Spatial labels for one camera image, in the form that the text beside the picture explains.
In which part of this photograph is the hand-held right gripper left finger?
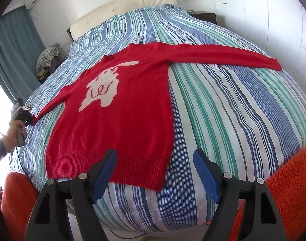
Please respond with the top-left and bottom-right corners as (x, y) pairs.
(24, 149), (118, 241)

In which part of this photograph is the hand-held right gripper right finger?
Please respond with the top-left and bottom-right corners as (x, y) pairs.
(193, 149), (286, 241)

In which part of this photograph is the red sweater with white figure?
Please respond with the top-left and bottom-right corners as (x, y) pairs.
(34, 43), (283, 191)

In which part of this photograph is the pile of checked clothes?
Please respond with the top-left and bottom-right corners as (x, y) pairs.
(36, 43), (62, 81)

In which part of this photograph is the person's left hand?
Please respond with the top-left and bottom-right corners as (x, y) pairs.
(3, 126), (27, 153)

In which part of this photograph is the teal curtain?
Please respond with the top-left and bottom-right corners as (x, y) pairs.
(0, 5), (46, 103)

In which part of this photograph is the striped bed sheet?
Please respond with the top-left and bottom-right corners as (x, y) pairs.
(8, 4), (306, 234)

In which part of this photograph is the orange fleece clothing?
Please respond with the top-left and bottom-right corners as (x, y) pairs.
(1, 146), (306, 241)

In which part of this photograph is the dark wooden nightstand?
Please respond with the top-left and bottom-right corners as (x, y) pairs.
(187, 10), (217, 26)

